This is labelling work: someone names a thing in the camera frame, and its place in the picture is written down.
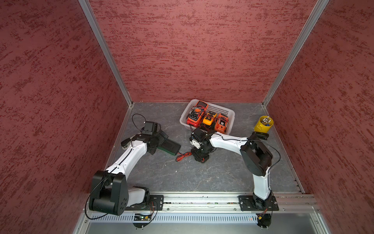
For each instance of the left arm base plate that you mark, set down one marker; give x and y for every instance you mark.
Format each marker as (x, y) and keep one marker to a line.
(153, 203)

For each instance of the aluminium front rail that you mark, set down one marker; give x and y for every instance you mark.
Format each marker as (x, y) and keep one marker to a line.
(232, 202)

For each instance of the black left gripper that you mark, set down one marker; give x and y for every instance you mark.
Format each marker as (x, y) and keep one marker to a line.
(161, 139)

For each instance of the orange grey multimeter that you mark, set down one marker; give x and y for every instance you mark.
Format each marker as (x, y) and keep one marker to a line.
(200, 107)

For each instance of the yellow pen cup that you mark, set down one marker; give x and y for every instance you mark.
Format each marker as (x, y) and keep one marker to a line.
(264, 124)

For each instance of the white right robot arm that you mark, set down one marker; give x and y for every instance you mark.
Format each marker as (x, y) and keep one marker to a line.
(256, 156)

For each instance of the right aluminium corner post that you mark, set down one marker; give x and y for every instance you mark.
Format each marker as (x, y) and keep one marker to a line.
(300, 41)

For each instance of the left aluminium corner post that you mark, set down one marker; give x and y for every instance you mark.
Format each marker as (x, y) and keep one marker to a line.
(89, 14)

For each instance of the white plastic basket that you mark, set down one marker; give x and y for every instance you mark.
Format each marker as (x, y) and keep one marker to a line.
(211, 107)

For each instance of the yellow multimeter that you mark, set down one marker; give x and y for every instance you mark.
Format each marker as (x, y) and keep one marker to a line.
(209, 118)

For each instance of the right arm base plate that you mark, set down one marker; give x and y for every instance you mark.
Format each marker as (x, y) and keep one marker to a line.
(254, 203)

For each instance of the green black multimeter face down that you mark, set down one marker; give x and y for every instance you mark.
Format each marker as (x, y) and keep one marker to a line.
(170, 147)

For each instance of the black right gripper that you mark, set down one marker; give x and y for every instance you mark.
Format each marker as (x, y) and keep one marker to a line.
(211, 149)

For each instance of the white black stapler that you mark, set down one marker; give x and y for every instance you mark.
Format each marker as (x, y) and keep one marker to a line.
(127, 144)

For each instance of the aluminium corner post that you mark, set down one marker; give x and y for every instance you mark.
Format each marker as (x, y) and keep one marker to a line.
(300, 41)
(89, 14)

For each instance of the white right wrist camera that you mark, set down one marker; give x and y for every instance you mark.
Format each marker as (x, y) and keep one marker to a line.
(195, 143)

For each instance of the bright red multimeter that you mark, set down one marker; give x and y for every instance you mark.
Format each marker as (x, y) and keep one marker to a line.
(194, 119)

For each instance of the orange multimeter with probes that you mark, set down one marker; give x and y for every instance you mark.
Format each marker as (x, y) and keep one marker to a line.
(221, 123)

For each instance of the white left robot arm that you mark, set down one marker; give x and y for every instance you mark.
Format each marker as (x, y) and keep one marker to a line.
(110, 193)

